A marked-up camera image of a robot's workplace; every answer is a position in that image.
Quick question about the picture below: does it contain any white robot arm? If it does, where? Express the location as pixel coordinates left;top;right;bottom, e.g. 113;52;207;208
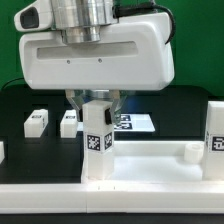
14;0;176;124

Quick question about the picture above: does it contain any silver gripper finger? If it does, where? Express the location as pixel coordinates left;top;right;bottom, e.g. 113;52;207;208
105;90;127;125
65;90;84;122

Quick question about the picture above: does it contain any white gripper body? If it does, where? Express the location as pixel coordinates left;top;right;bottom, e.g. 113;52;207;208
19;13;174;91

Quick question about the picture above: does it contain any white desk top tray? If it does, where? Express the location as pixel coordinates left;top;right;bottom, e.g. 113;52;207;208
79;139;224;185

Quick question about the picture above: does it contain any white front obstacle bar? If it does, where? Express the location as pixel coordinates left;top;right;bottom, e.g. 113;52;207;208
0;182;224;214

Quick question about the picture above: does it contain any marker tag base plate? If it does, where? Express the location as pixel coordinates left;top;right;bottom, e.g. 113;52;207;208
78;114;155;132

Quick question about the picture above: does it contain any white left obstacle block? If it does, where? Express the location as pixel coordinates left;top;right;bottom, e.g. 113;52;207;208
0;141;5;164

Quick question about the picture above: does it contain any black table cable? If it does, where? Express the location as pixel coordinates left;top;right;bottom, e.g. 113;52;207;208
1;77;26;91

